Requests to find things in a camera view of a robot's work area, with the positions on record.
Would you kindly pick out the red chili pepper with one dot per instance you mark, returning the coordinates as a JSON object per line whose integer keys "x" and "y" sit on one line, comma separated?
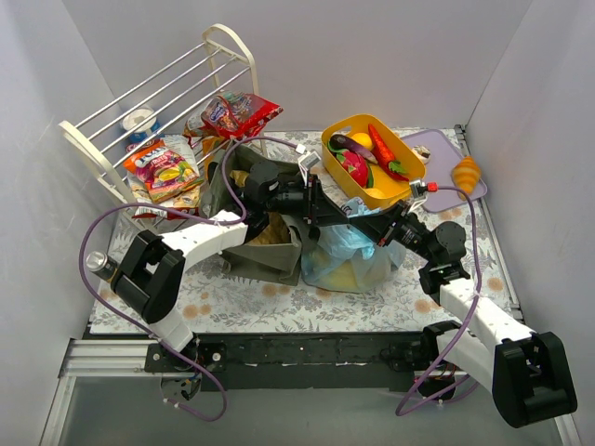
{"x": 385, "y": 157}

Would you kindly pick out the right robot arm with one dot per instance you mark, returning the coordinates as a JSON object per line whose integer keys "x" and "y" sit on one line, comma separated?
{"x": 526, "y": 372}

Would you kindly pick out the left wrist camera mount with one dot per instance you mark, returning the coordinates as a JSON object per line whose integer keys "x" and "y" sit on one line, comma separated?
{"x": 306, "y": 161}

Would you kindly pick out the white metal shelf rack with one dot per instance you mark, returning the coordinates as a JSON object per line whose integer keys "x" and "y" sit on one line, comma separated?
{"x": 160, "y": 104}

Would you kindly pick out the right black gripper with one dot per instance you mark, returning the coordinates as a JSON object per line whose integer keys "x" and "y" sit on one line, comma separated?
{"x": 392, "y": 225}

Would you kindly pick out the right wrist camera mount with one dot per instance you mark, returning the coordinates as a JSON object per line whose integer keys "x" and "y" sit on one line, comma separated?
{"x": 419, "y": 193}

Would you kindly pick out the purple tray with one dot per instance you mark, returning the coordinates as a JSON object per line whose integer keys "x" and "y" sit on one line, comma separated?
{"x": 444, "y": 156}

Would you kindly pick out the purple eggplant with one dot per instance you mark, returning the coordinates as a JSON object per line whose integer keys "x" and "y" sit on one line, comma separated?
{"x": 340, "y": 142}

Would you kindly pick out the dark drink can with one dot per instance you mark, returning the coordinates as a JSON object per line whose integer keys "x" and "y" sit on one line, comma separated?
{"x": 102, "y": 265}

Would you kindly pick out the brown paper snack bag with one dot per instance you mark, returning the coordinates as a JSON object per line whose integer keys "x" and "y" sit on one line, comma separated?
{"x": 264, "y": 228}

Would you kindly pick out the chocolate white donut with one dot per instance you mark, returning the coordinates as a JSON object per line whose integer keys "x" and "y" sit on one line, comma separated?
{"x": 422, "y": 153}

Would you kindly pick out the blue white tin can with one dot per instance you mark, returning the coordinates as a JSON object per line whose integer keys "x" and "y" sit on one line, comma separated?
{"x": 139, "y": 124}

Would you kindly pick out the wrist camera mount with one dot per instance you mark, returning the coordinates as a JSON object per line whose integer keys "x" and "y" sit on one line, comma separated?
{"x": 419, "y": 193}
{"x": 306, "y": 161}

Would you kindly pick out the green canvas tote bag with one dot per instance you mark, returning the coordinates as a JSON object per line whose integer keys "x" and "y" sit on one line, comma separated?
{"x": 275, "y": 262}

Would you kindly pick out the orange croissant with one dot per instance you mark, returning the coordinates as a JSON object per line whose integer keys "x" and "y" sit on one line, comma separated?
{"x": 466, "y": 175}

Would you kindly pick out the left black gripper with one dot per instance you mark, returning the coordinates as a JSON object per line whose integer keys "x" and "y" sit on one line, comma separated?
{"x": 314, "y": 201}

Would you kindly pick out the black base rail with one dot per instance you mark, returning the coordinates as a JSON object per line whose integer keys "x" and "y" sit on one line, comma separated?
{"x": 309, "y": 360}

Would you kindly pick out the light blue plastic bag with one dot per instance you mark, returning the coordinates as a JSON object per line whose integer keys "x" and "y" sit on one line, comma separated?
{"x": 343, "y": 259}

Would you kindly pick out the pink dragon fruit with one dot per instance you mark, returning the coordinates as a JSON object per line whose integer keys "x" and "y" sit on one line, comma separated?
{"x": 355, "y": 165}

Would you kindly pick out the colourful fruit candy bag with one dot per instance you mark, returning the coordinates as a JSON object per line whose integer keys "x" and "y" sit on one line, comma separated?
{"x": 164, "y": 173}

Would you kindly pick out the red snack bag lower shelf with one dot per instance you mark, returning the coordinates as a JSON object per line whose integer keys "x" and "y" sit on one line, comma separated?
{"x": 237, "y": 115}

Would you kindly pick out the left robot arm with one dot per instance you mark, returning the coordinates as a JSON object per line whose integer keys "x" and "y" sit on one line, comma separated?
{"x": 149, "y": 276}

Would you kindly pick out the yellow plastic fruit basket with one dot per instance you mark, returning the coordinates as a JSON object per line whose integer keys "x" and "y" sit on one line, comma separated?
{"x": 386, "y": 191}

